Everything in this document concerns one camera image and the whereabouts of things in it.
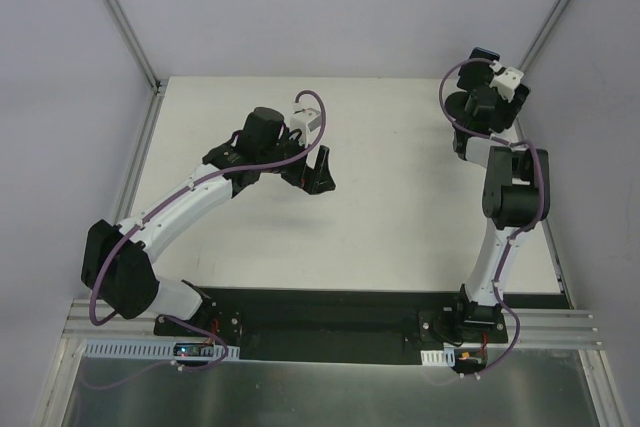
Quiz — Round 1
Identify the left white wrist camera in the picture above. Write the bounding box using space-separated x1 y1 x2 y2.
289 108 322 145

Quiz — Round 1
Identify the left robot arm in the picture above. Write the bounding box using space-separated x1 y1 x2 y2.
81 107 335 336

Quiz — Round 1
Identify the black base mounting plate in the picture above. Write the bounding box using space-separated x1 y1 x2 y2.
186 287 508 365

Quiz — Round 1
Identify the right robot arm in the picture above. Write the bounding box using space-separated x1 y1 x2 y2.
445 81 550 345

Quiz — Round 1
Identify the black round-base phone stand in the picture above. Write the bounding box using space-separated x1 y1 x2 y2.
445 85 499 125

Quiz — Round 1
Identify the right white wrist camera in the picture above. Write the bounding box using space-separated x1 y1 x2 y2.
489 61 524 102

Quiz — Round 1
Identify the left aluminium frame post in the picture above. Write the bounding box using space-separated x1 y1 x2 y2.
102 0 164 93

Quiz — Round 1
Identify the right aluminium frame post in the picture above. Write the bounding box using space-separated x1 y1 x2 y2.
503 0 606 97

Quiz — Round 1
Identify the blue-edged black phone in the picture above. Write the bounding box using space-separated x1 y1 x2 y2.
456 47 500 92

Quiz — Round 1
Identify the right white cable duct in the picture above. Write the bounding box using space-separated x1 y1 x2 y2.
420 347 456 368

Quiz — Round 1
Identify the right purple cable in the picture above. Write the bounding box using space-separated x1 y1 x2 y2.
438 57 549 378

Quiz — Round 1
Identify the aluminium frame post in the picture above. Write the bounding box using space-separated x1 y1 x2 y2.
503 0 606 97
102 0 164 93

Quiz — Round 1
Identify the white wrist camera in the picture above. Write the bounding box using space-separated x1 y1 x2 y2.
289 108 322 145
489 61 524 102

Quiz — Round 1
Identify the white cable duct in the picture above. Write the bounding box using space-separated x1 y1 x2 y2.
84 339 240 362
420 347 456 368

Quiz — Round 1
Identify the left white cable duct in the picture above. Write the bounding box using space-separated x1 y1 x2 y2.
84 339 240 362

